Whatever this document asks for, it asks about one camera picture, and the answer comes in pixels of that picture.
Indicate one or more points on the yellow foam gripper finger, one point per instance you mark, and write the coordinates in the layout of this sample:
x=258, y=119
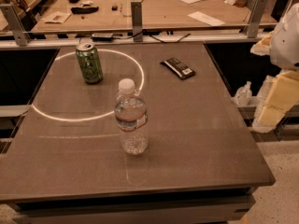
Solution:
x=276, y=97
x=262, y=47

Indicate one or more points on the green soda can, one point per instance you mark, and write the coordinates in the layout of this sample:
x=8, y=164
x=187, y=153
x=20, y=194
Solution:
x=89, y=63

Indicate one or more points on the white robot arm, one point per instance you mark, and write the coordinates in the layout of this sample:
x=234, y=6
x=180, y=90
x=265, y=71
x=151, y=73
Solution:
x=284, y=46

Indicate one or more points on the small clear sanitizer bottle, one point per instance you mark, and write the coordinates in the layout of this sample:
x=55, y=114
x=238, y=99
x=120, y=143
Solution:
x=243, y=95

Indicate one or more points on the small white paper slip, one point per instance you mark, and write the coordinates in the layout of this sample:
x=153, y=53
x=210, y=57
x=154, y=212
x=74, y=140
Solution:
x=205, y=19

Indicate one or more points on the black snack bar wrapper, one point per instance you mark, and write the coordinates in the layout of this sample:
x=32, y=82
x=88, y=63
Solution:
x=179, y=68

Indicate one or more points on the clear plastic water bottle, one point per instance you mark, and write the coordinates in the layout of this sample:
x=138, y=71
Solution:
x=130, y=111

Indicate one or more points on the small black block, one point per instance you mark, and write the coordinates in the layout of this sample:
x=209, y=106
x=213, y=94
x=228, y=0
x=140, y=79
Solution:
x=114, y=7

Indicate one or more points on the black power adapter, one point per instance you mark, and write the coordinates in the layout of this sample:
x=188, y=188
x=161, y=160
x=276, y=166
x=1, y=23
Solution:
x=97, y=37

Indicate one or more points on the black tool on table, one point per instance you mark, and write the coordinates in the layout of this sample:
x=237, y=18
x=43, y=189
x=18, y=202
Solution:
x=84, y=10

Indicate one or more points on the white card on table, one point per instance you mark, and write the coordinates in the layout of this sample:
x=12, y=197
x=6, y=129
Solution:
x=57, y=17

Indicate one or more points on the right metal bracket post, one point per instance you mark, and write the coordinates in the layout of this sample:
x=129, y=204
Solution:
x=255, y=18

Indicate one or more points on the metal bracket post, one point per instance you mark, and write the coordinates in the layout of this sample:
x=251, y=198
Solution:
x=21, y=37
x=255, y=18
x=136, y=12

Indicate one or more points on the middle metal bracket post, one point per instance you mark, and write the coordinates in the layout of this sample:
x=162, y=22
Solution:
x=136, y=12

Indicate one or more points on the left metal bracket post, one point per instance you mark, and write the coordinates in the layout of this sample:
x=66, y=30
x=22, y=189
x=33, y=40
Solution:
x=21, y=37

